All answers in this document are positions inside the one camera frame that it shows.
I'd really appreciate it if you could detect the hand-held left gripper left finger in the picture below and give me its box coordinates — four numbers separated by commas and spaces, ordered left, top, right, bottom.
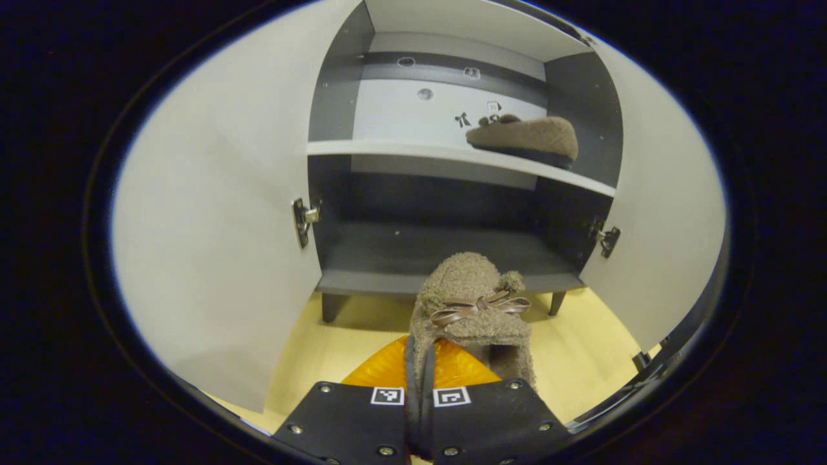
271, 335, 421, 465

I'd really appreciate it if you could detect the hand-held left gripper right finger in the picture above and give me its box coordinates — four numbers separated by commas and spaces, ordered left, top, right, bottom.
420, 339, 572, 465

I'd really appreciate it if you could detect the brown fluffy shoe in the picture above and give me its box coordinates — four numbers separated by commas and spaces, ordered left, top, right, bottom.
410, 252, 537, 388
465, 114, 580, 171

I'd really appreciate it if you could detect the grey cabinet door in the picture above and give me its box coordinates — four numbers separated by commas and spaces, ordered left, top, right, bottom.
111, 0, 362, 414
578, 36, 729, 355

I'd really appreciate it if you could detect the grey shoe cabinet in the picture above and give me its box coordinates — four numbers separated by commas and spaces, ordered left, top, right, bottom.
307, 0, 624, 324

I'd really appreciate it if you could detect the metal door hinge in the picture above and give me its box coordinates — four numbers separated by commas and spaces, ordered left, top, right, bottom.
588, 218, 621, 259
292, 197, 320, 249

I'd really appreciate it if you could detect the white cabinet shelf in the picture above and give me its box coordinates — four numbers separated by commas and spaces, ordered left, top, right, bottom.
306, 140, 618, 198
364, 0, 594, 63

